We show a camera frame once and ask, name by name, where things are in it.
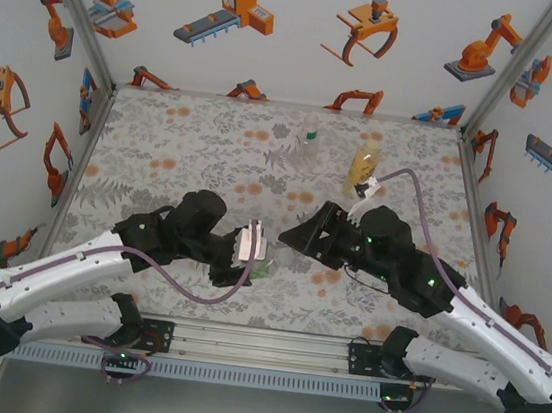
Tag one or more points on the orange label tea bottle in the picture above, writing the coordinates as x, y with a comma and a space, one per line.
361, 169

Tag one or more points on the clear bottle white green label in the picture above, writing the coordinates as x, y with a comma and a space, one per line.
308, 145

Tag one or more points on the pale yellow bottle cap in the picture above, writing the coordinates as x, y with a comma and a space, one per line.
371, 144

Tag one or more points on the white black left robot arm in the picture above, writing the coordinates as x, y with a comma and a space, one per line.
55, 320

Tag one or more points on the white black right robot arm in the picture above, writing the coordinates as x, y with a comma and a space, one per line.
462, 373

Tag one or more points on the floral patterned table cover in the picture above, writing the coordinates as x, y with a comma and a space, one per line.
188, 145

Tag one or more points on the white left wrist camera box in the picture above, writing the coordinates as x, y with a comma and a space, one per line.
251, 241

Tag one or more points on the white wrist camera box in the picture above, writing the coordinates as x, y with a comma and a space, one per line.
364, 197
251, 241

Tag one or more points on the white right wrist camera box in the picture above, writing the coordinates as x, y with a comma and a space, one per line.
364, 197

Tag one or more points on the aluminium frame front rail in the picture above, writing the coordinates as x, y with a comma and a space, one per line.
263, 348

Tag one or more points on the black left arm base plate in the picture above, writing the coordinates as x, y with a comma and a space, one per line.
159, 337

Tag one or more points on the aluminium frame side rail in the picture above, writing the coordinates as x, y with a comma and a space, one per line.
484, 232
78, 177

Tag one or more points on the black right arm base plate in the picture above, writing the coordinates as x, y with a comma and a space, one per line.
363, 360

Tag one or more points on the aluminium frame back rail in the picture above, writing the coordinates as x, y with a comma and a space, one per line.
288, 104

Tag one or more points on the aluminium frame corner post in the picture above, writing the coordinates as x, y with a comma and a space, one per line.
517, 65
78, 11

